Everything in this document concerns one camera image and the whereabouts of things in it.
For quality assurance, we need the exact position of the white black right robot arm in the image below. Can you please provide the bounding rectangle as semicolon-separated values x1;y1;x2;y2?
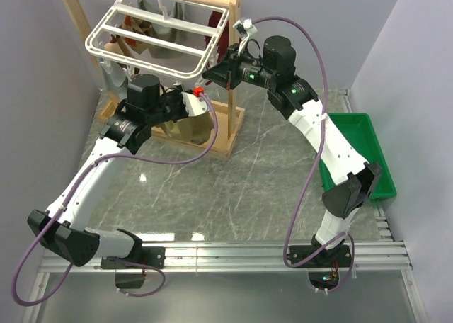
202;35;382;266

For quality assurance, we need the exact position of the tan underwear with white waistband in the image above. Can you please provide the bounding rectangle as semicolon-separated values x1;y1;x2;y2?
159;113;214;145

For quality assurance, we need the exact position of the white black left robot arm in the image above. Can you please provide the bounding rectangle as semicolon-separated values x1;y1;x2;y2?
27;74;189;268

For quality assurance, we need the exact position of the brown patterned underwear hanging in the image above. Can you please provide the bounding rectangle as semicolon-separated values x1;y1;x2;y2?
104;16;156;58

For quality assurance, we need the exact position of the aluminium mounting rail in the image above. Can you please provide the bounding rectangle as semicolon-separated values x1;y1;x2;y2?
23;242;429;322

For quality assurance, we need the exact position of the wooden drying rack frame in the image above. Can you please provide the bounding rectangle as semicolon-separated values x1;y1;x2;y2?
55;0;247;161

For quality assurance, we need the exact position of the grey underwear hanging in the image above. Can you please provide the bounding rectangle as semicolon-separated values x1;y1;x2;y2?
101;0;186;91

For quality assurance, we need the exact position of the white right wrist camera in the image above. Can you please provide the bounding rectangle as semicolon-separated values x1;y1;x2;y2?
233;18;258;40

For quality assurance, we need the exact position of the white plastic clip hanger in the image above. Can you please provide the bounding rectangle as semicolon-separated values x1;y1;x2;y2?
85;0;240;81

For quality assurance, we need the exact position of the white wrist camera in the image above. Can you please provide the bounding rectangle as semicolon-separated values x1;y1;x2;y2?
181;87;209;117
233;18;258;40

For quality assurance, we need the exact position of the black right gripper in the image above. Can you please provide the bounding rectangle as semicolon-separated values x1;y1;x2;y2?
202;44;275;91

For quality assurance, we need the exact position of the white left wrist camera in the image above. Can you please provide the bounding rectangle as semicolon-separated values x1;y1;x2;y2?
181;87;209;117

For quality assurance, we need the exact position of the green plastic bin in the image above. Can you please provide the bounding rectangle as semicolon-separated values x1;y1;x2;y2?
329;113;397;200

